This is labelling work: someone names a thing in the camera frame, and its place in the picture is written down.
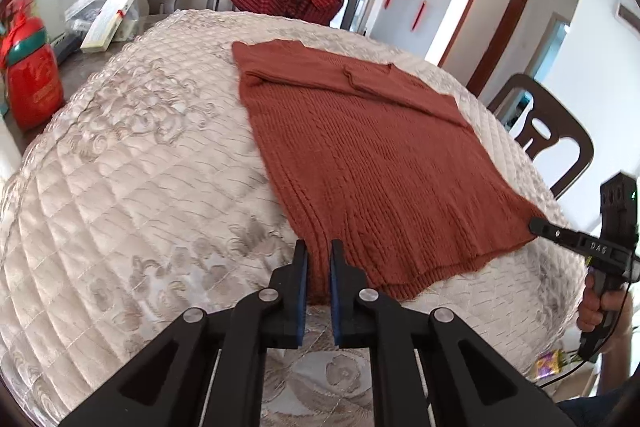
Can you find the person's right hand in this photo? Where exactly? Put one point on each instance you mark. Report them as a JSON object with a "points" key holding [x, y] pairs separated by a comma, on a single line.
{"points": [[590, 307]]}

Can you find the person's dark blue clothing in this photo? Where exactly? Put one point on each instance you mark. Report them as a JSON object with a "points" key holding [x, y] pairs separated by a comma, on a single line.
{"points": [[595, 412]]}

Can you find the person's right forearm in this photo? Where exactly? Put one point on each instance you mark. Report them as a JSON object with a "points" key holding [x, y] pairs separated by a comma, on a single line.
{"points": [[622, 357]]}

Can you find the white box with red label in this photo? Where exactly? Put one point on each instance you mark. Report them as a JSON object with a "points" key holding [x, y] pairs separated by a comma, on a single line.
{"points": [[105, 24]]}

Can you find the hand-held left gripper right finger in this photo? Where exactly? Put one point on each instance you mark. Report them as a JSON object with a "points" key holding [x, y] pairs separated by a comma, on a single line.
{"points": [[335, 302]]}

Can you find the beige quilted blanket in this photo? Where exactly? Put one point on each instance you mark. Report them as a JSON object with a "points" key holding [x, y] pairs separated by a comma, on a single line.
{"points": [[125, 182]]}

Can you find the black tray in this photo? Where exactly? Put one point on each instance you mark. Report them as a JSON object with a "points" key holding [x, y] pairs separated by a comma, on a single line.
{"points": [[65, 47]]}

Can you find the colourful snack packet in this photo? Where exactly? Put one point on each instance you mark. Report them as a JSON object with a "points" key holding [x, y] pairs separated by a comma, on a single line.
{"points": [[547, 364]]}

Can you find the wooden door frame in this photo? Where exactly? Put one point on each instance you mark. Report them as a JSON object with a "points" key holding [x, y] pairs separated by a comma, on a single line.
{"points": [[501, 41]]}

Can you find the red jar with green band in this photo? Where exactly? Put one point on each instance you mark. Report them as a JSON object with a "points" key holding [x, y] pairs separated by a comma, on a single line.
{"points": [[32, 82]]}

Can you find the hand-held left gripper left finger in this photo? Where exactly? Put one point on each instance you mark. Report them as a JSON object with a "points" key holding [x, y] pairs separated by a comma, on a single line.
{"points": [[301, 297]]}

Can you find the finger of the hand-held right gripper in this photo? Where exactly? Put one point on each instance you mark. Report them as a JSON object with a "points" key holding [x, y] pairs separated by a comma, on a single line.
{"points": [[555, 232]]}

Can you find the rust knit sweater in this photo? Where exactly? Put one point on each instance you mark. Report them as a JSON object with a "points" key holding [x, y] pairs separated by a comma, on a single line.
{"points": [[375, 157]]}

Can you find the wall air vent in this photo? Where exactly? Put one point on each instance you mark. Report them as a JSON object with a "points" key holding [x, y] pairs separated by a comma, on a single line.
{"points": [[629, 14]]}

